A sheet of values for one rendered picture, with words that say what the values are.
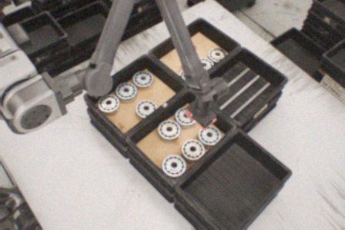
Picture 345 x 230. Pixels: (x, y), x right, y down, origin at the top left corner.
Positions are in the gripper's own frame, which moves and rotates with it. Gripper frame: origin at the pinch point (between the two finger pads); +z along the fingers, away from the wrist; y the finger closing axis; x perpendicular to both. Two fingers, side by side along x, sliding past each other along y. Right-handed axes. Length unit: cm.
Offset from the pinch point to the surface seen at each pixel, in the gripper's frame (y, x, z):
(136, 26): 116, -64, 69
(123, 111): 37.3, 9.1, 23.9
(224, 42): 33, -57, 18
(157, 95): 34.1, -9.6, 23.6
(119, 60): 74, -17, 37
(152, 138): 17.3, 8.3, 23.7
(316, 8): 32, -166, 51
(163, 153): 8.3, 9.9, 23.7
